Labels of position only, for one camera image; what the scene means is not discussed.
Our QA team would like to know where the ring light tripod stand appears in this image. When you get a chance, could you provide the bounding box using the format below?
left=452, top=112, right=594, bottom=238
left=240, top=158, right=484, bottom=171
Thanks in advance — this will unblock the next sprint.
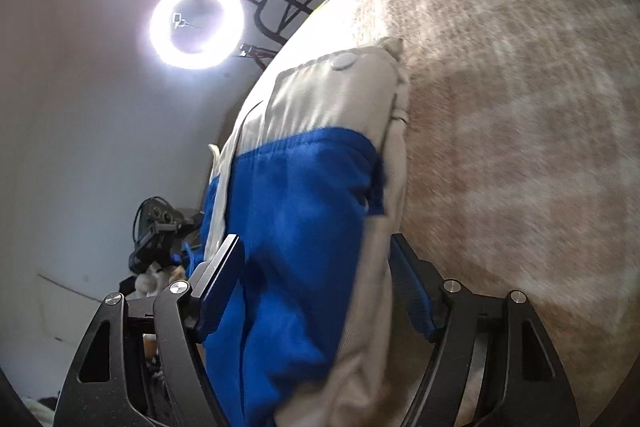
left=239, top=42, right=279, bottom=68

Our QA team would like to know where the beige and blue work jacket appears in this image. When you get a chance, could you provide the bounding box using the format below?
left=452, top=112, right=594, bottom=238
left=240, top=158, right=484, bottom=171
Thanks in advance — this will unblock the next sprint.
left=200, top=37, right=441, bottom=427

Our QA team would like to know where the beige plaid blanket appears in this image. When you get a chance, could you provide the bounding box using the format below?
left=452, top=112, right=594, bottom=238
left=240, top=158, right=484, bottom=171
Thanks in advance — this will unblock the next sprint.
left=215, top=0, right=640, bottom=427

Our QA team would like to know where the black metal frame handle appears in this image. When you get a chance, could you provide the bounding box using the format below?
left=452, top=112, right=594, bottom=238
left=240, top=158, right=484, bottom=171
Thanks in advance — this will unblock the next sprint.
left=254, top=0, right=313, bottom=45

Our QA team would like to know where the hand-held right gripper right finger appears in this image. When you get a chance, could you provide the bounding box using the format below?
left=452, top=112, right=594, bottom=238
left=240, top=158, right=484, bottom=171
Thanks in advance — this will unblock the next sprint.
left=390, top=233, right=581, bottom=427

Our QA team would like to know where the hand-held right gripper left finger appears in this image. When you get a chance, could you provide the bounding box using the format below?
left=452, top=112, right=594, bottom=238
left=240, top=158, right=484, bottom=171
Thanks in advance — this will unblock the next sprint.
left=52, top=233, right=246, bottom=427

